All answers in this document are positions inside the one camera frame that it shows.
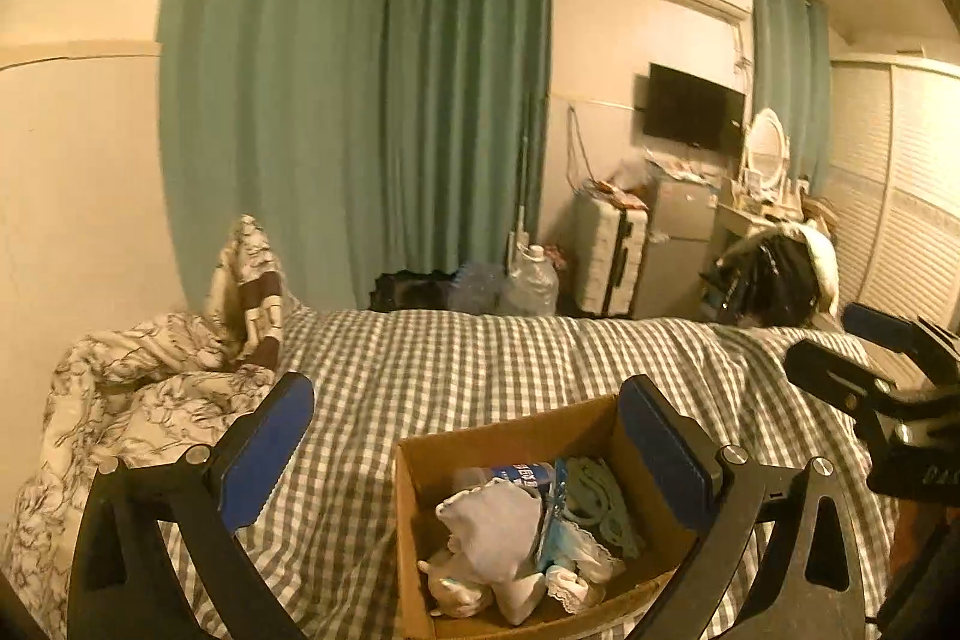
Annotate black wall television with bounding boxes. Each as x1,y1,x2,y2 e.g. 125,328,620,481
641,61,747,157

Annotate cardboard box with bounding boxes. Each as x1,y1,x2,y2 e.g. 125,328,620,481
394,394,702,640

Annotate white oval mirror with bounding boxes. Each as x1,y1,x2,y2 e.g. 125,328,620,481
742,107,792,199

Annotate black bag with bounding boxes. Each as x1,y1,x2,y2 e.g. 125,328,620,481
371,269,458,313

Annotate floral cream quilt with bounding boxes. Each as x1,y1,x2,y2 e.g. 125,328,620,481
4,310,282,581

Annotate white dressing table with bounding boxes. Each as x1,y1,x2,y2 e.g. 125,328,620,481
709,201,811,281

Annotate white lace cloth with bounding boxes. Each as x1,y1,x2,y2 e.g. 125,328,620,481
544,569,605,611

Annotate narrow green curtain with eyelets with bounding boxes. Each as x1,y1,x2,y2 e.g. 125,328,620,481
750,0,832,191

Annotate white louvred wardrobe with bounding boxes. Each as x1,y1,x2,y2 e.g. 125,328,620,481
821,56,960,341

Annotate clear large water jug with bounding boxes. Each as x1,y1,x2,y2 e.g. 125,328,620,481
499,244,560,317

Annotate pale green plastic hanger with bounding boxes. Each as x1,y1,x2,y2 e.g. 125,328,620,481
566,455,647,562

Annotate white mop pole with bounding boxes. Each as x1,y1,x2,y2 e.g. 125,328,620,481
506,130,533,281

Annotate pack of clear bottles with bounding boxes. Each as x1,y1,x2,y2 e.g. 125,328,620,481
450,261,512,315

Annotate hanging wall cables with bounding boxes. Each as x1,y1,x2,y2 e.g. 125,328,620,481
566,104,593,191

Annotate white sock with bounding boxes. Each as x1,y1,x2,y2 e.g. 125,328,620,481
435,481,547,624

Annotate silver small fridge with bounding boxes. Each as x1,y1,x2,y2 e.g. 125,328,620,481
634,175,721,320

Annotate brown patterned cream pillow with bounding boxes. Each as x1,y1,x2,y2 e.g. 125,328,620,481
206,214,293,371

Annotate white jacket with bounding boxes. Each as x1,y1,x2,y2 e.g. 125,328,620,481
780,220,839,319

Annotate green checked blanket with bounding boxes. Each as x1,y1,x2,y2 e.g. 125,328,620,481
161,306,901,640

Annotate blue tissue pack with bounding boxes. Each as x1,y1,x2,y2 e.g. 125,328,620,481
536,460,575,562

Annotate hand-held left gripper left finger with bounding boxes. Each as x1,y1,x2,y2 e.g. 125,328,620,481
67,371,316,640

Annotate wide green curtain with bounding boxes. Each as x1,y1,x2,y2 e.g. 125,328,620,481
157,0,392,311

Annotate clear jar with blue label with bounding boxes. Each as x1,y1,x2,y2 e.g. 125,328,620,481
452,458,560,536

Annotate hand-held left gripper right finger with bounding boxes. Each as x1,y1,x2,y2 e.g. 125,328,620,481
616,374,871,640

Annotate white suitcase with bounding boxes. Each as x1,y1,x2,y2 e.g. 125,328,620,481
574,190,650,317

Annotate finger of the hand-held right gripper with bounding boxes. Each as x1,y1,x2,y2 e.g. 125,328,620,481
841,302,960,378
784,338,905,420

